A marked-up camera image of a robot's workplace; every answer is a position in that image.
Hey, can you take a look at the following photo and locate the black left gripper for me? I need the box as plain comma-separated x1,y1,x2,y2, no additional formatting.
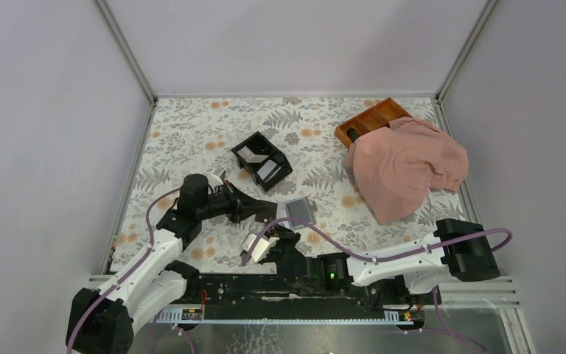
198,181,269,225

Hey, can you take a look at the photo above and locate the stack of cards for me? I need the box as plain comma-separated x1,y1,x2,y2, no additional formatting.
238,146,281,181

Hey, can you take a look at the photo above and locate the dark grey credit card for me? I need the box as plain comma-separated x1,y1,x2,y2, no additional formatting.
284,197,315,229

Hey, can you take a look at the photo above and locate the black card holder box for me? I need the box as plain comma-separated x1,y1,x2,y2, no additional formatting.
231,131,293,192

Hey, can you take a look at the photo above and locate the blue credit card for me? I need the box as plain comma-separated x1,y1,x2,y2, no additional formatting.
276,203,292,229

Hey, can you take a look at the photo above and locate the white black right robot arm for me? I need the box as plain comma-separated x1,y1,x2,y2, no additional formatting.
253,218,500,304

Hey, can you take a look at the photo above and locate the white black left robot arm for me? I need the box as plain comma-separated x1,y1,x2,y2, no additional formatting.
66,173,276,353

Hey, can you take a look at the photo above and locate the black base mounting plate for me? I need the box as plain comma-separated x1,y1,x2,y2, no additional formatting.
176,274,441,313

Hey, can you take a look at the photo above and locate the floral table mat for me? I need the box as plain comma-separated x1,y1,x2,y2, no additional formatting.
109,97,466,272

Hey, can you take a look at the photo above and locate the pink cloth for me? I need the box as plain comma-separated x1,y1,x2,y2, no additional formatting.
343,117,469,225

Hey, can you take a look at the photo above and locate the orange compartment tray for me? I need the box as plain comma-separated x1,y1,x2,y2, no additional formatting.
335,98,410,148

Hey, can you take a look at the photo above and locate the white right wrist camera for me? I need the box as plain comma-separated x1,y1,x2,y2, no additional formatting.
240,234,280,263

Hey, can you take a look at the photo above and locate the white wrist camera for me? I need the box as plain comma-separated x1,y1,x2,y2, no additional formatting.
207,167,226,190
240,234,280,263

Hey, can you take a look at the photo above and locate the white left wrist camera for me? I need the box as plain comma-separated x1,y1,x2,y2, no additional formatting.
207,167,226,190

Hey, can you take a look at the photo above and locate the white slotted cable duct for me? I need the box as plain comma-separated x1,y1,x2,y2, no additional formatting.
157,303,425,328

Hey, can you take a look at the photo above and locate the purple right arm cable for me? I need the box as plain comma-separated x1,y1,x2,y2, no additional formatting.
240,217,514,354

